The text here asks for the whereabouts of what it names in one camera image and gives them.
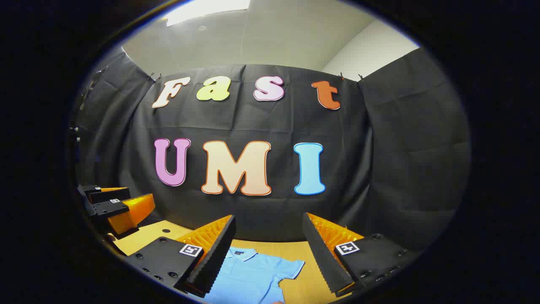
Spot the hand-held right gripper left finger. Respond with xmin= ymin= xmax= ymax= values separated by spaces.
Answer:
xmin=127 ymin=214 xmax=237 ymax=298

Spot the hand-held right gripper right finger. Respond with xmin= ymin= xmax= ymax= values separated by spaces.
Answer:
xmin=302 ymin=212 xmax=422 ymax=296

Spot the light blue T-shirt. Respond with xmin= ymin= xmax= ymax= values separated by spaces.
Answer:
xmin=202 ymin=247 xmax=305 ymax=304

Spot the black backdrop cloth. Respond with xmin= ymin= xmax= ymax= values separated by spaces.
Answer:
xmin=74 ymin=47 xmax=471 ymax=254

